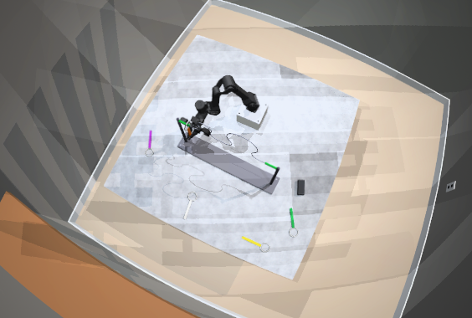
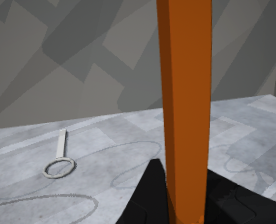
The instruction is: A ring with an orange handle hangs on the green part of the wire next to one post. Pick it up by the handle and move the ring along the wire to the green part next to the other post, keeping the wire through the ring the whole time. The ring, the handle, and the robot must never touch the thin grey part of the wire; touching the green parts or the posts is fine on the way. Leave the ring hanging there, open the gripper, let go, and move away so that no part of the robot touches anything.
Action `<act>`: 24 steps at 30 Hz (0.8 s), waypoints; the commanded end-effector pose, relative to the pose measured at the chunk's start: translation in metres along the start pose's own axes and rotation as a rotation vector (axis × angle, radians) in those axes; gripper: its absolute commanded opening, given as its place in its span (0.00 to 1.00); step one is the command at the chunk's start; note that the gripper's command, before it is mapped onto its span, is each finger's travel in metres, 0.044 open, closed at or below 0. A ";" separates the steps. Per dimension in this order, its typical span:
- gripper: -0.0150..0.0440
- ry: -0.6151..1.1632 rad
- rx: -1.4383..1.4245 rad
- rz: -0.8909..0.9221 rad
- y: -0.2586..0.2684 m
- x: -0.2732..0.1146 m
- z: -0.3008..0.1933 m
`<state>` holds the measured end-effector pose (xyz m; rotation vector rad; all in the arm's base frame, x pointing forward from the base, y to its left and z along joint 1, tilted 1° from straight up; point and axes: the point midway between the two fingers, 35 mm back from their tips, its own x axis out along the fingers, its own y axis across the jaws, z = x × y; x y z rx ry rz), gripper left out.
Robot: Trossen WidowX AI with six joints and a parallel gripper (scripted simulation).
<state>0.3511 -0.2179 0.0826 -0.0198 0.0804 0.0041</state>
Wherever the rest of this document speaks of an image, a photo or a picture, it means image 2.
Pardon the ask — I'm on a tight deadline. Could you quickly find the orange handle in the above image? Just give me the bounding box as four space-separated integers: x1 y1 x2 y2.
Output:
157 0 212 224

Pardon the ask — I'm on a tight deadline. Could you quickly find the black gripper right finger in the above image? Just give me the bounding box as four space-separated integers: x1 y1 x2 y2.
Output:
205 169 276 224

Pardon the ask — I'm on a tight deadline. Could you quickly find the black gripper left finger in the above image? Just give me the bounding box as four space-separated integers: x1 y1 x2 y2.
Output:
115 159 170 224

